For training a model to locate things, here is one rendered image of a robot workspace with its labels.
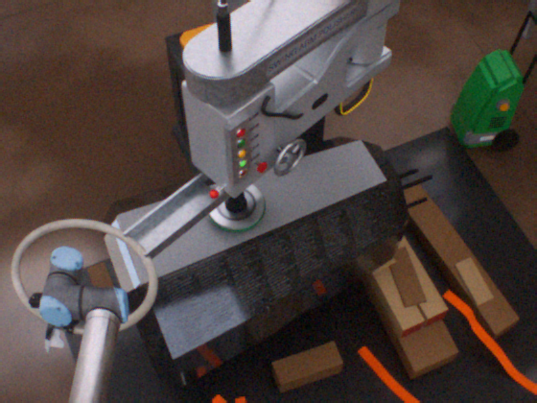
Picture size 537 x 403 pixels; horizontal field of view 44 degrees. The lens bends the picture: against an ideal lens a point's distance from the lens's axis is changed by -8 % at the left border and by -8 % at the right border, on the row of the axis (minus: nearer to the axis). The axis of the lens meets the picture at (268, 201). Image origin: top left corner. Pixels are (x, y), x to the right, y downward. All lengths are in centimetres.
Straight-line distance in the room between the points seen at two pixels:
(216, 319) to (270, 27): 116
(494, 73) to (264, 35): 194
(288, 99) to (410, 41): 239
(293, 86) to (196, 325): 97
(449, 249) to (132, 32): 249
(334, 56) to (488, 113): 165
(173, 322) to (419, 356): 118
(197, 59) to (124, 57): 252
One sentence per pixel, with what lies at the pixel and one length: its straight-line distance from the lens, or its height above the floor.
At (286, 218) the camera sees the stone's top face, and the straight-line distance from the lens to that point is 272.
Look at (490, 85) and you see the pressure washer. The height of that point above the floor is 49.
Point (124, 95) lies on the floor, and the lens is 429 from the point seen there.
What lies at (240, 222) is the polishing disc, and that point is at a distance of 264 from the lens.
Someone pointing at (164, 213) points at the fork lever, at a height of 106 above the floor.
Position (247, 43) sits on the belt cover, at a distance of 207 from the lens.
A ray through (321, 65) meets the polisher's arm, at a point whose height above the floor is 141.
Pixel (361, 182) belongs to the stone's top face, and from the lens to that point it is 283.
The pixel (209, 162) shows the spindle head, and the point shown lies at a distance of 236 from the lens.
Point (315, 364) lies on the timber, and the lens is 317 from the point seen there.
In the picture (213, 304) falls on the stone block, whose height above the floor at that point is 67.
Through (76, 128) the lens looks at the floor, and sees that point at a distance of 420.
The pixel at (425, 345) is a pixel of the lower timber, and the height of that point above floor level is 13.
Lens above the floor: 309
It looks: 56 degrees down
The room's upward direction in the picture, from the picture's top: straight up
